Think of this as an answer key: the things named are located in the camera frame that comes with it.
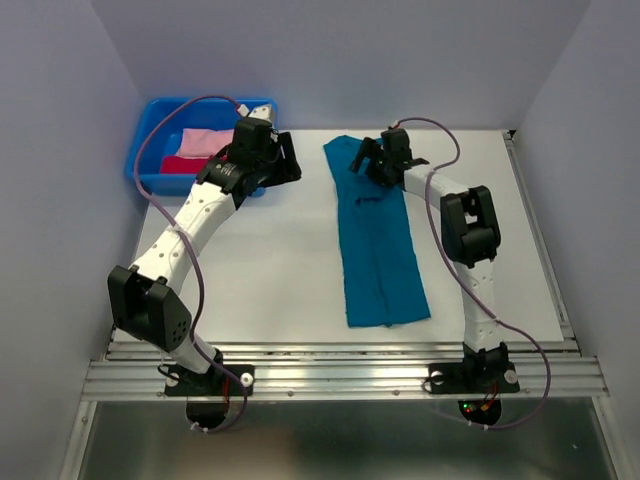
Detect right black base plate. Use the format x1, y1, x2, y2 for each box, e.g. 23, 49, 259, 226
424, 362, 521, 398

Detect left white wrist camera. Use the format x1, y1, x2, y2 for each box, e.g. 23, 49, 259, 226
236, 103, 277, 125

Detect teal t shirt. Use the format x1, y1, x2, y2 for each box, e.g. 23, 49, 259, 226
323, 135, 431, 328

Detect blue plastic bin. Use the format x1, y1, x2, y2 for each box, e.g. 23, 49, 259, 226
125, 95, 273, 201

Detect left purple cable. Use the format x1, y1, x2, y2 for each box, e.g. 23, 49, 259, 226
133, 94, 250, 435

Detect red folded t shirt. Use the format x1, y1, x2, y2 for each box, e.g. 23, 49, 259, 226
160, 155, 209, 175

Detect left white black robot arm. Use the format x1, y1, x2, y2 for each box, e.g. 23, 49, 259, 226
107, 117, 302, 394

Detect purple cable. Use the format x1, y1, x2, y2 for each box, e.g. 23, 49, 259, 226
133, 94, 250, 435
389, 117, 554, 432

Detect aluminium rail frame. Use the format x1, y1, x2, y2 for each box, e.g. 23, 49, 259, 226
62, 130, 616, 479

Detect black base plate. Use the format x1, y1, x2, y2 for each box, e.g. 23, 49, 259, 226
424, 362, 521, 398
157, 364, 255, 397

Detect pink folded t shirt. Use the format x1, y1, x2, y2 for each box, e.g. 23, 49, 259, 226
176, 128, 233, 158

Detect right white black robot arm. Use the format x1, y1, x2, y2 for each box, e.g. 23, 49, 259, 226
349, 128, 512, 395

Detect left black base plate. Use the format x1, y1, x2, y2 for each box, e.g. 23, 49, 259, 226
157, 364, 255, 397

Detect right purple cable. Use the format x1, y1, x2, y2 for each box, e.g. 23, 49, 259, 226
389, 117, 554, 432

